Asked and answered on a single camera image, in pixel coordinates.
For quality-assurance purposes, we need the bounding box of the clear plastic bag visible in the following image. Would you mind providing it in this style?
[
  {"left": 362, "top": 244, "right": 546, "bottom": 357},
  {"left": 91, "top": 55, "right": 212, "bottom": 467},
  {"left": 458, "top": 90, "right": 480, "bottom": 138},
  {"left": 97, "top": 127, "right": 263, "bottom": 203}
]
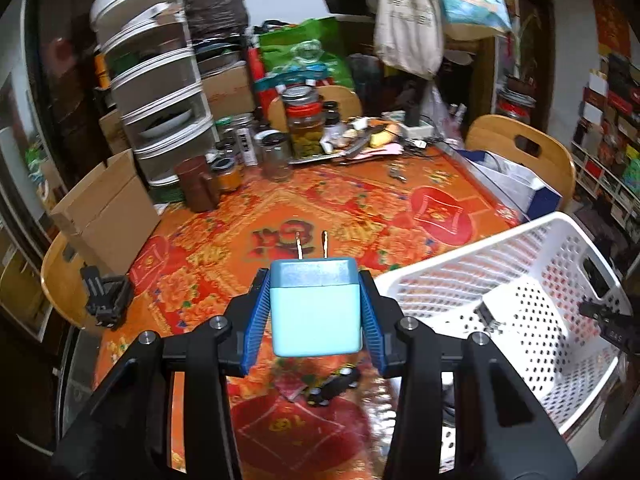
[{"left": 420, "top": 82, "right": 463, "bottom": 133}]

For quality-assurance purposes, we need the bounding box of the brown mug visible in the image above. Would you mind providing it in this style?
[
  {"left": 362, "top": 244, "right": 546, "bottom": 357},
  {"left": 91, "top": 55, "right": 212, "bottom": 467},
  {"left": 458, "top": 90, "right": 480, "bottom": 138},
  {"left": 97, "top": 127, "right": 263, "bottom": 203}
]
[{"left": 174, "top": 156, "right": 222, "bottom": 213}]

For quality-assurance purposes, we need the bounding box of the white fan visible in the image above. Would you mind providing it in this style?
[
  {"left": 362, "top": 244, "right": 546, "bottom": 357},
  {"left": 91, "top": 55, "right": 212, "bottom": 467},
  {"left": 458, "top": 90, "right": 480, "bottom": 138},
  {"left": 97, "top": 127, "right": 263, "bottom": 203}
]
[{"left": 90, "top": 0, "right": 128, "bottom": 28}]

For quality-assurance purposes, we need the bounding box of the metal tray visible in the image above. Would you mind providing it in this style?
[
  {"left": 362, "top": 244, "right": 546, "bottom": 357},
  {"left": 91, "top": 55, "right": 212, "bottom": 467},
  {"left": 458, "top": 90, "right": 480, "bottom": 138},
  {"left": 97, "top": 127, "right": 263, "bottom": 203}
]
[{"left": 290, "top": 147, "right": 351, "bottom": 165}]

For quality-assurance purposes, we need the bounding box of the small orange jar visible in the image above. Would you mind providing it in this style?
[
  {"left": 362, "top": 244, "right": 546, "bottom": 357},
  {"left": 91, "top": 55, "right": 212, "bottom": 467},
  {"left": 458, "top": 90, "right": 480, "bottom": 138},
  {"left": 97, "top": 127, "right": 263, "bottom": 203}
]
[{"left": 212, "top": 156, "right": 243, "bottom": 193}]

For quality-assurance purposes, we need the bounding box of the dark glass-door cabinet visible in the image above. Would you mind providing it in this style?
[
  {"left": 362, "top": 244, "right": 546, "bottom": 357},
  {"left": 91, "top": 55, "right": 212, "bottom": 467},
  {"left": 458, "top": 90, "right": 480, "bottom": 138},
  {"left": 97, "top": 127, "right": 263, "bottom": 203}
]
[{"left": 0, "top": 0, "right": 116, "bottom": 361}]

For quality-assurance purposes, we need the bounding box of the white tote bag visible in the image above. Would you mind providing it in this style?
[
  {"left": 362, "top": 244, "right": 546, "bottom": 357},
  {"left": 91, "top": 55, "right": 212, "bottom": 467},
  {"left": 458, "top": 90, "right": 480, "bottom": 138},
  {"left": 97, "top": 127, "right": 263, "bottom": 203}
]
[{"left": 372, "top": 0, "right": 446, "bottom": 81}]

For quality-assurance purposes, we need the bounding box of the white perforated plastic basket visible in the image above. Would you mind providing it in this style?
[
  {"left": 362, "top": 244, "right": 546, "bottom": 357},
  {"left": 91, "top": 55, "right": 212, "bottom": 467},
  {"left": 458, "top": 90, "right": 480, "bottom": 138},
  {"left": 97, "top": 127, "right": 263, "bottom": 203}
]
[{"left": 372, "top": 211, "right": 635, "bottom": 476}]

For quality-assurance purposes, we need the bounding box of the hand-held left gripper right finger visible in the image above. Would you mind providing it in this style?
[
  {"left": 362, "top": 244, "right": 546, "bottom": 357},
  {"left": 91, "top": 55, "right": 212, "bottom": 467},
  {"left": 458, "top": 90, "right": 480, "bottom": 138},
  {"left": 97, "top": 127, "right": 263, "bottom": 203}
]
[{"left": 357, "top": 269, "right": 578, "bottom": 480}]

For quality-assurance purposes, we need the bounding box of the teal charger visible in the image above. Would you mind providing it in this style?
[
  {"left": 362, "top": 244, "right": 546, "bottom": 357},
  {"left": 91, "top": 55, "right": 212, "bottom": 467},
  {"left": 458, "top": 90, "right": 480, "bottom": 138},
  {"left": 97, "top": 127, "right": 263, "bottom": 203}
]
[{"left": 269, "top": 231, "right": 362, "bottom": 358}]

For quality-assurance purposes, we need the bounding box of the stacked food cover tower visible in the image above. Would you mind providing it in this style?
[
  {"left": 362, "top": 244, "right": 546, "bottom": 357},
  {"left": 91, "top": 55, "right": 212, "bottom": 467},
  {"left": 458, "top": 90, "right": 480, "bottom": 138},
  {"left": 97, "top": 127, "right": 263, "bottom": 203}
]
[{"left": 90, "top": 0, "right": 221, "bottom": 201}]

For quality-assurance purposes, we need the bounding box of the white paper bag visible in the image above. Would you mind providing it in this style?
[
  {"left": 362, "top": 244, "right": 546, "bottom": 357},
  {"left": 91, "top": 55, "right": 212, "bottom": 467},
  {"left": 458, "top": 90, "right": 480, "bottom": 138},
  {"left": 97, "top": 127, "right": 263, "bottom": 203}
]
[{"left": 457, "top": 149, "right": 563, "bottom": 223}]

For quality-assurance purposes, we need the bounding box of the black lid jar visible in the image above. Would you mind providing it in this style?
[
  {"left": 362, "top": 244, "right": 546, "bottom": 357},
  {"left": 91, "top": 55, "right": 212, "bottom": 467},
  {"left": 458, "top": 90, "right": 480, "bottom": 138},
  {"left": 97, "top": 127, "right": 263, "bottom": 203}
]
[{"left": 322, "top": 101, "right": 342, "bottom": 133}]

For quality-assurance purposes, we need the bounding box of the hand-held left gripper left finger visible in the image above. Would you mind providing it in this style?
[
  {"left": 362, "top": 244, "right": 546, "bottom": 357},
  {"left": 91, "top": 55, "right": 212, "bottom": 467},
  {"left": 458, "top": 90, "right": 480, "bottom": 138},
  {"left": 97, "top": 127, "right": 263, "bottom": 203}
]
[{"left": 50, "top": 268, "right": 273, "bottom": 480}]

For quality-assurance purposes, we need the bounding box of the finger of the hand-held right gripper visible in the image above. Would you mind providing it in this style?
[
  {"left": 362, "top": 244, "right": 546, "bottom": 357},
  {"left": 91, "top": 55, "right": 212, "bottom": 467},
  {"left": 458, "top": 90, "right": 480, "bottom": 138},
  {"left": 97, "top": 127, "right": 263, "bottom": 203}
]
[{"left": 579, "top": 300, "right": 633, "bottom": 348}]

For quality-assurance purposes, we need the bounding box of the wooden chair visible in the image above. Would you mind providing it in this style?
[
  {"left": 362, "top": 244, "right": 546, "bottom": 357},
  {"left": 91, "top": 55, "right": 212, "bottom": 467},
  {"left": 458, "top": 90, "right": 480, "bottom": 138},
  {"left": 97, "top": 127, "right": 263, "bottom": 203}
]
[
  {"left": 267, "top": 85, "right": 363, "bottom": 128},
  {"left": 41, "top": 232, "right": 101, "bottom": 328},
  {"left": 465, "top": 115, "right": 577, "bottom": 211}
]

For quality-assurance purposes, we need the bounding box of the brown cardboard box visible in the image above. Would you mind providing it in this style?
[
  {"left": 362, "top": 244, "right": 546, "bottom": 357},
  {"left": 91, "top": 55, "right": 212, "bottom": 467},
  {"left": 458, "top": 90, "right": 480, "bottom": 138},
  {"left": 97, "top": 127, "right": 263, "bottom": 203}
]
[{"left": 200, "top": 62, "right": 256, "bottom": 121}]

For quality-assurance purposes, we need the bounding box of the white slim bottle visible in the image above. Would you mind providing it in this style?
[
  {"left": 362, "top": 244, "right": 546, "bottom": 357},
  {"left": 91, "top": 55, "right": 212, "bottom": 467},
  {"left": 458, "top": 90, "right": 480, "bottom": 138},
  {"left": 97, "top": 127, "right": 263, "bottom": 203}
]
[{"left": 237, "top": 127, "right": 261, "bottom": 166}]

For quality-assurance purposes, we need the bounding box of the red printed tablecloth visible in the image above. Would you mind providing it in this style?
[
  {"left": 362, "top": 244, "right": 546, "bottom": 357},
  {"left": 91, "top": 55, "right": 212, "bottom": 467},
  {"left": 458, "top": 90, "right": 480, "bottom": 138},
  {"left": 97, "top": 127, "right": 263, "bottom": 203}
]
[{"left": 92, "top": 142, "right": 526, "bottom": 480}]

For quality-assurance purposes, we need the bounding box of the black wrapped bundle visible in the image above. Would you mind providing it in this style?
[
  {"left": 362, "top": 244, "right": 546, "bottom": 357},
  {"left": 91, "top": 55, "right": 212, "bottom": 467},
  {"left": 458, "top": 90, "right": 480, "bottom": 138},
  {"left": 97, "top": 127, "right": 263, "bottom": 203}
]
[{"left": 177, "top": 0, "right": 250, "bottom": 43}]

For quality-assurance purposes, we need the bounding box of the empty glass jar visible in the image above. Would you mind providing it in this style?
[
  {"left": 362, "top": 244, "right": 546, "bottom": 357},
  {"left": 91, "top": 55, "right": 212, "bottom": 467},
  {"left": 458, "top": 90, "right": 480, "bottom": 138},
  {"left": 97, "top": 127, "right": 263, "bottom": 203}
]
[{"left": 260, "top": 132, "right": 293, "bottom": 182}]

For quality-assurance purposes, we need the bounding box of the red wall poster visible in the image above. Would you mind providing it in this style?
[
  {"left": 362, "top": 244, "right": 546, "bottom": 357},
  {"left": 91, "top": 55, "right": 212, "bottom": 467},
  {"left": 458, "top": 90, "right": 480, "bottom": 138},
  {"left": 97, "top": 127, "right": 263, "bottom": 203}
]
[{"left": 590, "top": 0, "right": 631, "bottom": 58}]

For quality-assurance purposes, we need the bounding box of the black car charger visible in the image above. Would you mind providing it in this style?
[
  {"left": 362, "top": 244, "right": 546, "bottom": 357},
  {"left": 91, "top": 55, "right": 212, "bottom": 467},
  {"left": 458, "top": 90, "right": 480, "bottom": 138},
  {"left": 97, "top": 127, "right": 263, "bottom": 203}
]
[{"left": 306, "top": 365, "right": 362, "bottom": 407}]

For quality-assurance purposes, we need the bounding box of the shelf of boxes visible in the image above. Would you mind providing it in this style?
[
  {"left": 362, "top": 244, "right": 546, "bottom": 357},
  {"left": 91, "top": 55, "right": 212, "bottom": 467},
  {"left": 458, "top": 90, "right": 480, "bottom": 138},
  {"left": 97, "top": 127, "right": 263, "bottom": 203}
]
[{"left": 570, "top": 52, "right": 640, "bottom": 241}]

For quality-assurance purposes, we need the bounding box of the green shopping bag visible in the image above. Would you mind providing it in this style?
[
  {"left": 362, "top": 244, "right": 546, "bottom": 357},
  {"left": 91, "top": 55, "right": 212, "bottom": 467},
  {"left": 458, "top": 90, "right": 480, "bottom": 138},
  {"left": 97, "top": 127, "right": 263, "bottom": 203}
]
[{"left": 257, "top": 16, "right": 353, "bottom": 91}]

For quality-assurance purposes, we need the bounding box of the potted plant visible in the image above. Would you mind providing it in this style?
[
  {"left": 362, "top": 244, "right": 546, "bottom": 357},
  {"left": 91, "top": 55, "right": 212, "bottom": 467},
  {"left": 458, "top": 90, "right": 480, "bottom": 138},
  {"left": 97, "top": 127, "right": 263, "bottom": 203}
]
[{"left": 497, "top": 5, "right": 538, "bottom": 121}]

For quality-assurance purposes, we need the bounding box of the pickle jar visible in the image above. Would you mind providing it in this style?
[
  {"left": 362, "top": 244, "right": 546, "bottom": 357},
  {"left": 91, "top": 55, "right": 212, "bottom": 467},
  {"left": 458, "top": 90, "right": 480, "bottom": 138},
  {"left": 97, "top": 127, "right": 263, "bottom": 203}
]
[{"left": 282, "top": 87, "right": 328, "bottom": 158}]

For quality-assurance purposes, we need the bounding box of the black phone holder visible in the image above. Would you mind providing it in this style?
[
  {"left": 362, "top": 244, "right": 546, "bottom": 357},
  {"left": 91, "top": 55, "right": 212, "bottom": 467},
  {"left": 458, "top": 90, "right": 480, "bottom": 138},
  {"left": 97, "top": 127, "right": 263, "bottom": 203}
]
[{"left": 80, "top": 264, "right": 135, "bottom": 331}]

